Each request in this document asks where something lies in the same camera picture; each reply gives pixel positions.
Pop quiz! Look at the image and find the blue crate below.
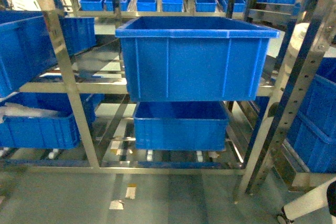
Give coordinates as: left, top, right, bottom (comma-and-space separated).
133, 101, 229, 151

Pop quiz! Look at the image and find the large blue plastic crate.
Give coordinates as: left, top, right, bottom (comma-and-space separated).
115, 16, 279, 102

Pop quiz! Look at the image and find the blue crate left lower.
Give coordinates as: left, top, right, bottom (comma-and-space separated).
0, 74, 105, 150

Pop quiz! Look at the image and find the blue crate right side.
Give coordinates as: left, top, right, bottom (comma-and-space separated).
287, 58, 335, 173

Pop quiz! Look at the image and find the blue crate left upper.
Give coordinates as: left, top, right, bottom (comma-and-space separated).
1, 10, 57, 98

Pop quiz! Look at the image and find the stainless steel rack frame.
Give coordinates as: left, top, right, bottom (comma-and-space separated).
22, 0, 335, 201

